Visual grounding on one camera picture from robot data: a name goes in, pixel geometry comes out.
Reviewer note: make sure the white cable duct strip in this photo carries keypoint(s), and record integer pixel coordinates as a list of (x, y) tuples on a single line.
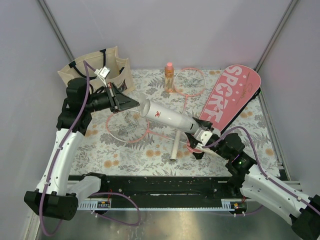
[(163, 203)]

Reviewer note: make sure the orange drink bottle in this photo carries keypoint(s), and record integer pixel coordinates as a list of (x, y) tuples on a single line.
[(169, 77)]

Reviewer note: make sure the white shuttlecock tube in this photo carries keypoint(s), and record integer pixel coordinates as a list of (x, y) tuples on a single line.
[(160, 114)]

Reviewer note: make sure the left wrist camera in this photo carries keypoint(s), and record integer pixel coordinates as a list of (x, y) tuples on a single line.
[(102, 74)]

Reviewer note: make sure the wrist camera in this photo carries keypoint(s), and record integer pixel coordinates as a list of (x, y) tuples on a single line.
[(102, 74), (203, 136)]

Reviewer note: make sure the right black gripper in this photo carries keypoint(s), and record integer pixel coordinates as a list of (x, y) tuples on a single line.
[(192, 141)]

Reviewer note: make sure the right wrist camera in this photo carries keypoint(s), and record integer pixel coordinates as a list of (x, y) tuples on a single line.
[(203, 136)]

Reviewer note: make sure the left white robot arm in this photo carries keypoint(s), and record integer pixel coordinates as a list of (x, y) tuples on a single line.
[(52, 197)]

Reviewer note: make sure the beige canvas tote bag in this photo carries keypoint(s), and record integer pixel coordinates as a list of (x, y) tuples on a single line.
[(119, 69)]

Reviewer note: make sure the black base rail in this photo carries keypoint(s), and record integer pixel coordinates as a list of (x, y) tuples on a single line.
[(141, 187)]

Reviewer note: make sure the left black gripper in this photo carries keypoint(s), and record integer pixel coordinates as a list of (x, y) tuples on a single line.
[(119, 101)]

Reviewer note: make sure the pink racket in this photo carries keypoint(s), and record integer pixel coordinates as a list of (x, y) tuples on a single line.
[(189, 82), (129, 127)]

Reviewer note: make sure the floral table mat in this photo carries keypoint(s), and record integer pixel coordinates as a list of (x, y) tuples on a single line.
[(99, 152)]

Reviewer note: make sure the pink racket cover bag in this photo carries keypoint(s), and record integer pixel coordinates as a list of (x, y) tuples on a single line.
[(235, 88)]

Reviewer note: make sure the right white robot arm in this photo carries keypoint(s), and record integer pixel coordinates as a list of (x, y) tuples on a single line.
[(299, 210)]

